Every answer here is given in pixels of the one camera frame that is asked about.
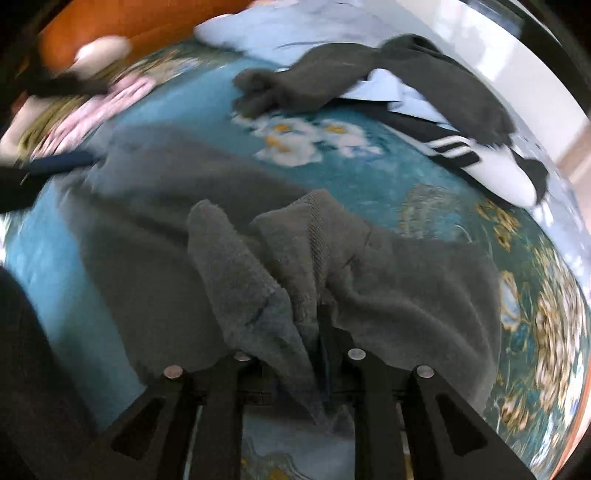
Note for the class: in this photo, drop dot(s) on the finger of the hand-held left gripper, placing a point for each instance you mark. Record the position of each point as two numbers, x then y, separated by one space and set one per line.
62 162

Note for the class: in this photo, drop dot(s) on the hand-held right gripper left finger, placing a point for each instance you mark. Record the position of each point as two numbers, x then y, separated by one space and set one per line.
226 387

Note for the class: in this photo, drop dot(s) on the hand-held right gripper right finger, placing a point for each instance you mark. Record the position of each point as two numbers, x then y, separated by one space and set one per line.
330 342

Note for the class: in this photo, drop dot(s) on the grey knit sweater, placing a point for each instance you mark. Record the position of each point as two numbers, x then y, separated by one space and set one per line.
152 221

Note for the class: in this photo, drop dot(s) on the yellowish cloth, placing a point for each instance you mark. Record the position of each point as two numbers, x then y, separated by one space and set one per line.
41 124

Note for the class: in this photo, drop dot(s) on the pink garment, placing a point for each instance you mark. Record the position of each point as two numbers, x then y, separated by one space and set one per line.
101 108

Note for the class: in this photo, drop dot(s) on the dark cloth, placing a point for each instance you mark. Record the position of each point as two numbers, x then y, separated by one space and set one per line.
69 86

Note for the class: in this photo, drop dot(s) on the pale plush toy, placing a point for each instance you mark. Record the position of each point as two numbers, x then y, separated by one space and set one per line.
104 50

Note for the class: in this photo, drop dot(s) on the orange headboard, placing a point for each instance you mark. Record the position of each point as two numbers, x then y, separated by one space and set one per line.
138 23

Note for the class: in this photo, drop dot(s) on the teal floral bed sheet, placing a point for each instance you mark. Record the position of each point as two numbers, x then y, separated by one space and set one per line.
360 184

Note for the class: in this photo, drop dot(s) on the black white striped garment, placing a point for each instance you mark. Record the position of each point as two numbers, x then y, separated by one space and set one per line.
480 161

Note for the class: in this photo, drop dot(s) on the light blue shirt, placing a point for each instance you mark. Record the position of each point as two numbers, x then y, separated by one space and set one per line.
286 27

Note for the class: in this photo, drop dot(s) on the dark grey garment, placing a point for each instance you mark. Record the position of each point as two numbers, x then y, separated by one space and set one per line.
318 78

